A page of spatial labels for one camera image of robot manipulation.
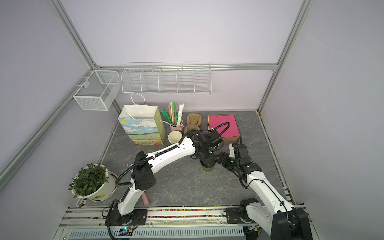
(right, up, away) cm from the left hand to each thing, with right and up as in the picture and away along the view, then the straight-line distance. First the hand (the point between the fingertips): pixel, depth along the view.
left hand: (207, 162), depth 79 cm
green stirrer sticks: (-26, +28, +17) cm, 42 cm away
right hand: (+6, 0, +5) cm, 8 cm away
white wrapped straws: (-17, +28, +21) cm, 39 cm away
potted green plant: (-54, -7, -10) cm, 55 cm away
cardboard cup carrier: (-9, +24, +32) cm, 41 cm away
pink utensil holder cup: (-19, +18, +20) cm, 33 cm away
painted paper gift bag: (-36, +21, +5) cm, 42 cm away
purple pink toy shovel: (-33, -18, -3) cm, 38 cm away
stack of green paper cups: (-20, +13, +14) cm, 28 cm away
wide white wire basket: (-10, +52, +19) cm, 56 cm away
